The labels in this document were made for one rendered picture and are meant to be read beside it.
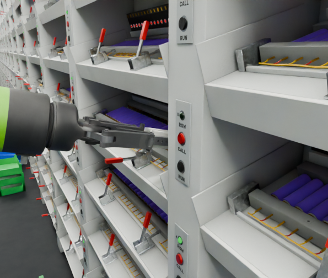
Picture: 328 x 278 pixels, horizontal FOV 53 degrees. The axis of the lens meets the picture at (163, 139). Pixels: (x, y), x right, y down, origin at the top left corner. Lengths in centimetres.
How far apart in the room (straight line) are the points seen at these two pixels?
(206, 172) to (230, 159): 4
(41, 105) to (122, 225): 48
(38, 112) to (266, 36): 32
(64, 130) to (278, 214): 31
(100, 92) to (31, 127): 64
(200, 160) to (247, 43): 16
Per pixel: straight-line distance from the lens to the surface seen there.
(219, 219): 49
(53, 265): 201
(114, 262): 109
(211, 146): 45
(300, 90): 33
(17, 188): 297
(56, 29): 178
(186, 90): 46
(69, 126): 50
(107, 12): 111
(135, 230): 84
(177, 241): 55
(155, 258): 75
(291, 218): 44
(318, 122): 31
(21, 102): 49
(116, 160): 66
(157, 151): 67
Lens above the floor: 113
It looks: 15 degrees down
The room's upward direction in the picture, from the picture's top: straight up
